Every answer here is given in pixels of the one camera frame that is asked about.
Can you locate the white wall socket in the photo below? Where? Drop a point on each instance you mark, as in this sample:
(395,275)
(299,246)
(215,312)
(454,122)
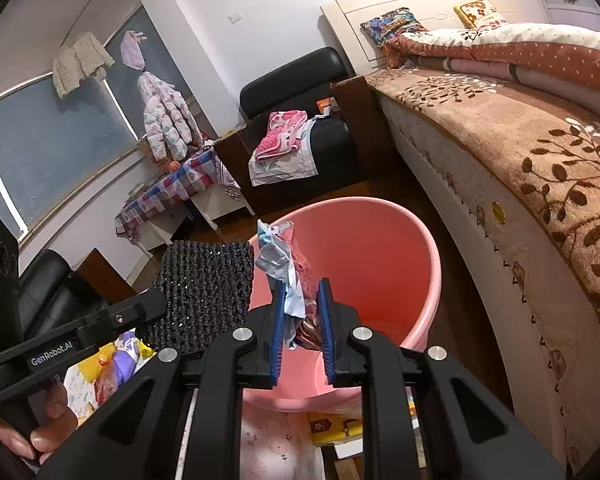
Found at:
(235,17)

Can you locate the white red printed cloth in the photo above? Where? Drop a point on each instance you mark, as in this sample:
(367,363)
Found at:
(227,177)

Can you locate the curved window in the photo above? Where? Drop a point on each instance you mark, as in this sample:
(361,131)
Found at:
(55,150)

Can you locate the white bed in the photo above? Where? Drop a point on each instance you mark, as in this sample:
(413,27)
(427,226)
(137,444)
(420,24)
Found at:
(430,150)

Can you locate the brown wooden board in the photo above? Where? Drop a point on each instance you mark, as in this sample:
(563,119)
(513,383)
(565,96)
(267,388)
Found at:
(105,280)

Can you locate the black knitted cushion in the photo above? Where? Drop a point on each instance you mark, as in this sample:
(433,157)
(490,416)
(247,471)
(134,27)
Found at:
(200,285)

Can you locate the orange dotted quilt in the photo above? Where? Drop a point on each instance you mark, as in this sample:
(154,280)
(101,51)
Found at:
(505,55)

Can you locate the colourful snack packet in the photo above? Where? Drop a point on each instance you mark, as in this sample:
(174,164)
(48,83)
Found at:
(105,365)

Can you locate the blue grey wrapper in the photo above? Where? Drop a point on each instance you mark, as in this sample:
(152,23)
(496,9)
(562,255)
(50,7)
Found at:
(275,260)

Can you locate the small white table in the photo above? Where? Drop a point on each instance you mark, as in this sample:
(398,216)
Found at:
(220,210)

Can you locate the brown wooden nightstand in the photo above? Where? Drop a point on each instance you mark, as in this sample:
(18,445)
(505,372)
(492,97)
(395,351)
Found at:
(365,125)

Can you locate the checkered tablecloth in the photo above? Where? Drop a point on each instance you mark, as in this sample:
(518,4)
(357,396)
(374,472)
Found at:
(180,180)

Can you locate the pink patterned cloth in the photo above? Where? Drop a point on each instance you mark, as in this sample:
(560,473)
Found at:
(280,135)

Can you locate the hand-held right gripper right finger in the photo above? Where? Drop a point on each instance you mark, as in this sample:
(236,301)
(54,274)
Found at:
(326,330)

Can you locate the black leather armchair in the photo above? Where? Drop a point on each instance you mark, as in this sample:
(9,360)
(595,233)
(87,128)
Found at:
(290,80)

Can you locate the small orange fruit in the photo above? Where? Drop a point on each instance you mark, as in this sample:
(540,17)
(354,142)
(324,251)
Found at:
(172,166)

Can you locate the yellow flower pillow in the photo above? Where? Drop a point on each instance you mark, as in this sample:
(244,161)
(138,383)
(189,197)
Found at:
(480,10)

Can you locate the purple hanging garment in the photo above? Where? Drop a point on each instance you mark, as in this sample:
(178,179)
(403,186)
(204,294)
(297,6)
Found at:
(132,50)

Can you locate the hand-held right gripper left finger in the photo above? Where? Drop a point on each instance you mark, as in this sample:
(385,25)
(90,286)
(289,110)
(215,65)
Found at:
(278,330)

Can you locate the cartoon printed pillow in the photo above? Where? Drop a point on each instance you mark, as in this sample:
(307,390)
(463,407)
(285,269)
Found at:
(390,25)

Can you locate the black leather chair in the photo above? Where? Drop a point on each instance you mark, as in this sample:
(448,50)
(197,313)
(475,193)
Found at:
(50,280)

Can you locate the beige hanging jacket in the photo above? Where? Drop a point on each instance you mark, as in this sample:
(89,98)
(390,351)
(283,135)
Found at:
(77,60)

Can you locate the pink dotted puffer jacket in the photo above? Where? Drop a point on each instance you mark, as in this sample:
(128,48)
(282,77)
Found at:
(167,120)

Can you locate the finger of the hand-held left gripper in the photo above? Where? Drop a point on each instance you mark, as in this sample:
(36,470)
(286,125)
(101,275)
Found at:
(130,312)

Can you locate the orange packet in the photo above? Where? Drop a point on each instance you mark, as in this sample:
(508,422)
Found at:
(325,106)

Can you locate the person's left hand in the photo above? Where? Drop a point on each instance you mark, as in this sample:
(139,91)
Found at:
(55,435)

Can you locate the pink plastic bucket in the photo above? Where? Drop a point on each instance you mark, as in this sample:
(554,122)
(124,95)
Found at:
(370,260)

